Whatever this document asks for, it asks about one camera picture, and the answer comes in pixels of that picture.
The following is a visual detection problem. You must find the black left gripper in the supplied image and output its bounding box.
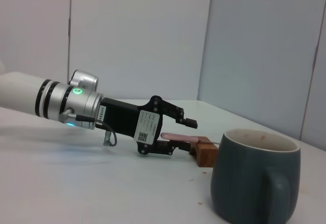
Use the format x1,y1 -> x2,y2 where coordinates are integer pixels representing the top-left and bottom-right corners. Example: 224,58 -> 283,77
95,95 -> 199,156

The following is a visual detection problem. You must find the pink handled metal spoon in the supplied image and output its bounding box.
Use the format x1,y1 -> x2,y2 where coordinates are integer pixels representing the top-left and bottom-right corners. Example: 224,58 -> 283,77
161,132 -> 222,145

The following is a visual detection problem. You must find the grey ceramic cup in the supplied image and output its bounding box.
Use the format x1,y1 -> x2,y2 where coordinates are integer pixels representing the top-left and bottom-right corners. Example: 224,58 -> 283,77
210,128 -> 301,224

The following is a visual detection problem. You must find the arched brown wooden block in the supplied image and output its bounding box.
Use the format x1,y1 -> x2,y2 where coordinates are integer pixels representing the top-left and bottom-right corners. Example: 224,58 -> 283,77
188,136 -> 219,169

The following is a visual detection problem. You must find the left gripper cable with connector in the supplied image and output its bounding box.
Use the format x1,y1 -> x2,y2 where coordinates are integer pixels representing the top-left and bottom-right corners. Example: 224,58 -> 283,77
59,108 -> 117,148

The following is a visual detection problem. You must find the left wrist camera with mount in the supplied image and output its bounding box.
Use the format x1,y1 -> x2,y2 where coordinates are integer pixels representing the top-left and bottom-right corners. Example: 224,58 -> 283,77
68,69 -> 99,92

